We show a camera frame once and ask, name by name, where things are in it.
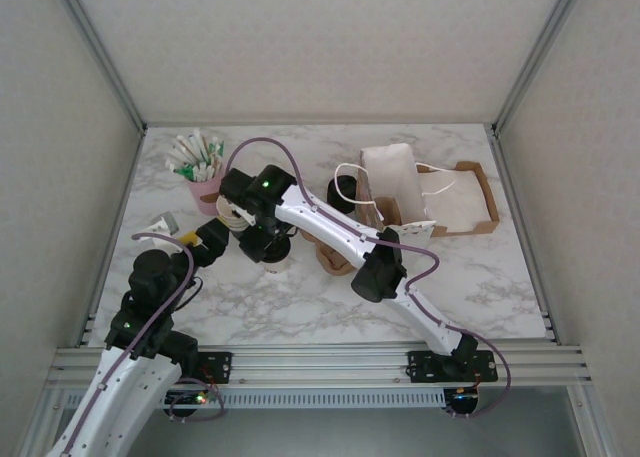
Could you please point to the aluminium frame post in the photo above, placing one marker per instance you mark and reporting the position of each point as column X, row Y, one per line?
column 539, row 52
column 100, row 52

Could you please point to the left aluminium side rail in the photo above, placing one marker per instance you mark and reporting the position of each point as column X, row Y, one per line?
column 115, row 227

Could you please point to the thin aluminium rear rail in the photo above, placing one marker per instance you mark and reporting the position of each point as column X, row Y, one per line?
column 320, row 124

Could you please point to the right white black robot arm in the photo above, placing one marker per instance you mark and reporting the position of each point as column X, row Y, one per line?
column 327, row 232

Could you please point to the single white paper cup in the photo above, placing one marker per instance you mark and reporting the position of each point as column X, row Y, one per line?
column 276, row 267

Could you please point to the black mount plate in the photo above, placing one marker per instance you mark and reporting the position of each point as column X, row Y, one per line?
column 425, row 367
column 220, row 364

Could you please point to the white paper stick packet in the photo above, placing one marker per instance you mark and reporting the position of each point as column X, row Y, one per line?
column 186, row 147
column 200, row 144
column 202, row 172

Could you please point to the right black mount plate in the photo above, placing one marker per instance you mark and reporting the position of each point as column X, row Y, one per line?
column 425, row 367

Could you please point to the pink stick holder cup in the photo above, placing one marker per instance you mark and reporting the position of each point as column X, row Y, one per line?
column 205, row 192

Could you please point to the green white stick packet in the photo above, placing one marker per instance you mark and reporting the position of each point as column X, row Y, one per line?
column 217, row 149
column 181, row 169

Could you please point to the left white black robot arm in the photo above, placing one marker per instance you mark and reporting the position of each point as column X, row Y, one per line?
column 125, row 402

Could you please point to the black controller board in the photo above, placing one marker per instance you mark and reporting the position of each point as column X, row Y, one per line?
column 190, row 399
column 465, row 402

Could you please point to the brown cardboard tray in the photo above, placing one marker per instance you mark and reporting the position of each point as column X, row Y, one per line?
column 490, row 197

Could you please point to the left black mount plate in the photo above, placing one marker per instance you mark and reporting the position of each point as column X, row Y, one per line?
column 220, row 364

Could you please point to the right aluminium frame post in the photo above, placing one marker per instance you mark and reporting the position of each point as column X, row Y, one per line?
column 539, row 52

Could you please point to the white patterned paper gift bag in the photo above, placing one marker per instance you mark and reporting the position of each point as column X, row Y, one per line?
column 395, row 177

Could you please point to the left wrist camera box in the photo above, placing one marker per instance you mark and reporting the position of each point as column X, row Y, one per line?
column 164, row 224

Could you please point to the brown pulp cup carrier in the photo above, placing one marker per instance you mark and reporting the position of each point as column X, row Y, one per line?
column 332, row 264

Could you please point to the stack of black lids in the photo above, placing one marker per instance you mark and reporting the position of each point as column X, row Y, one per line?
column 347, row 184

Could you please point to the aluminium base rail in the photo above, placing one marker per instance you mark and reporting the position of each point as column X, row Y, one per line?
column 320, row 364

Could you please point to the left aluminium frame post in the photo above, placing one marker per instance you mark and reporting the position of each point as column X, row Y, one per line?
column 100, row 52

